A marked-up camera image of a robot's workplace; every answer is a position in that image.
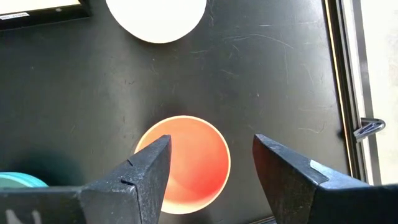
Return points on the large red bowl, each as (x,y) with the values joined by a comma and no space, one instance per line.
(199,161)

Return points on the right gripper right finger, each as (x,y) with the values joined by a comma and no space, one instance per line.
(298,186)

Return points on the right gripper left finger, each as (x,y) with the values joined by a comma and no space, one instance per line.
(124,193)

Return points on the black aluminium table frame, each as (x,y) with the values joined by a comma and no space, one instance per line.
(348,77)

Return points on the large teal bowl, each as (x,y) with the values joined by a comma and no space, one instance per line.
(21,180)

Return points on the large white bowl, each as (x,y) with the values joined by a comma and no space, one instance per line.
(155,18)

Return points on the black table mat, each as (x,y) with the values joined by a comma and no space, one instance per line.
(93,87)

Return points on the wooden shelf with black legs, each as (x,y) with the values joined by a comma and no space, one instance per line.
(37,14)

